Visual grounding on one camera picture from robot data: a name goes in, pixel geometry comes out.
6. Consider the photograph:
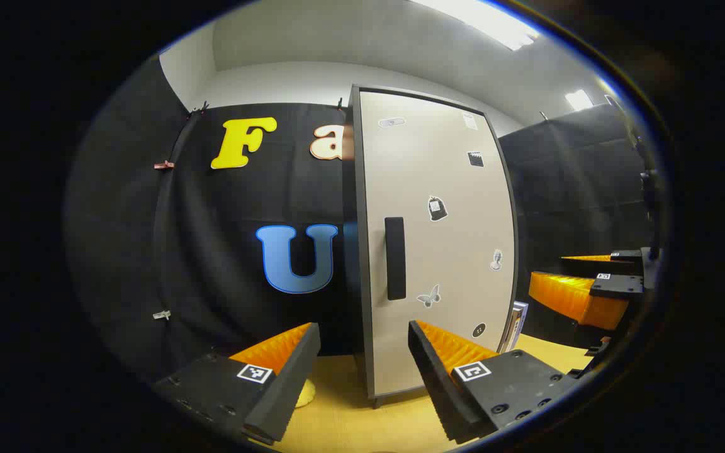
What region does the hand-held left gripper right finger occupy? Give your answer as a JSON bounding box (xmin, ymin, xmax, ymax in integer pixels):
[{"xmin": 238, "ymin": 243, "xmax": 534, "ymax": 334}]
[{"xmin": 408, "ymin": 320, "xmax": 583, "ymax": 445}]

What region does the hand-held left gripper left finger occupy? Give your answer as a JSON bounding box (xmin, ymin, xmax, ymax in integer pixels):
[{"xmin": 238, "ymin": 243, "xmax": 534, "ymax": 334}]
[{"xmin": 152, "ymin": 323, "xmax": 322, "ymax": 446}]

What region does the light cabinet door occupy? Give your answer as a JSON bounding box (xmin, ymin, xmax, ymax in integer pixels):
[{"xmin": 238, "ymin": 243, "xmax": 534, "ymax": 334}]
[{"xmin": 356, "ymin": 90, "xmax": 519, "ymax": 398}]

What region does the grey cabinet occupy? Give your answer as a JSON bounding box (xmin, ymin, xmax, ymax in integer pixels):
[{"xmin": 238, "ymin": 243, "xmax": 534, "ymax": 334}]
[{"xmin": 342, "ymin": 84, "xmax": 520, "ymax": 410}]

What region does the white blue box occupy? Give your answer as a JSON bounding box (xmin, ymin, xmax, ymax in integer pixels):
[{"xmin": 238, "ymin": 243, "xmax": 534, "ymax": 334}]
[{"xmin": 498, "ymin": 300, "xmax": 530, "ymax": 353}]

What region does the large ceiling light panel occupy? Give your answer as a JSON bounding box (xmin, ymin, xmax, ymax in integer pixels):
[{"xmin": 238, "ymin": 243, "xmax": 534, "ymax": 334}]
[{"xmin": 412, "ymin": 0, "xmax": 541, "ymax": 52}]

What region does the black cabinet door handle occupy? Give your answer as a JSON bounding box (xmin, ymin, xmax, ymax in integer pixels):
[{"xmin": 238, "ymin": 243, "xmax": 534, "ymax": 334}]
[{"xmin": 384, "ymin": 216, "xmax": 407, "ymax": 301}]

